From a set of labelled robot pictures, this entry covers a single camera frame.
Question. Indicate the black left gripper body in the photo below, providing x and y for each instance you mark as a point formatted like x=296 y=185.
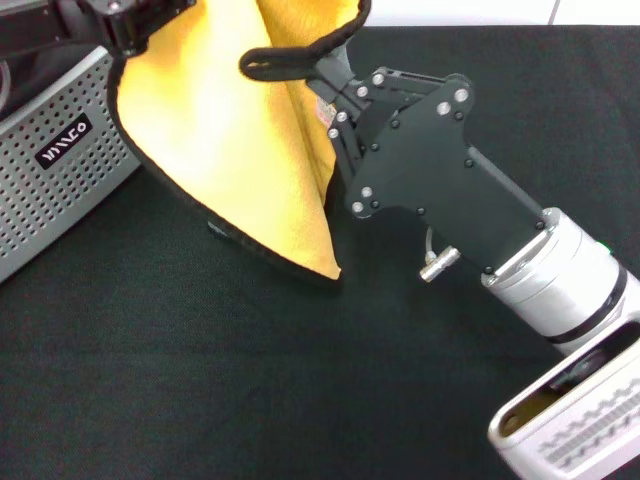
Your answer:
x=60 y=20

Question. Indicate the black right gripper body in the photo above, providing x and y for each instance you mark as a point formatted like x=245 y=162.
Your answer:
x=425 y=165

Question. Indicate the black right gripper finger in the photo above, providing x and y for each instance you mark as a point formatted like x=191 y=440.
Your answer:
x=400 y=87
x=355 y=137

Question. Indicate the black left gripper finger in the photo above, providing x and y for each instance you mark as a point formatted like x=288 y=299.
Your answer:
x=127 y=32
x=160 y=10

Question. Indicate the yellow grey towel black trim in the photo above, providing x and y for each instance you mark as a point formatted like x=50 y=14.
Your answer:
x=225 y=150

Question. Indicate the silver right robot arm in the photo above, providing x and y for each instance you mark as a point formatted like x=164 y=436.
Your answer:
x=565 y=280

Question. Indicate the black cloth box lining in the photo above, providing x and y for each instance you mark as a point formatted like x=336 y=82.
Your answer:
x=35 y=75

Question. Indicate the grey perforated storage box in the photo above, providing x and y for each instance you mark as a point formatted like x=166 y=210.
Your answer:
x=50 y=210

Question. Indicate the black tablecloth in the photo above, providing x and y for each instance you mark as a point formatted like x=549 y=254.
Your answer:
x=250 y=390

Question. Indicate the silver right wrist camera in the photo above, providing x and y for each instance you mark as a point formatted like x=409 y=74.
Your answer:
x=575 y=435

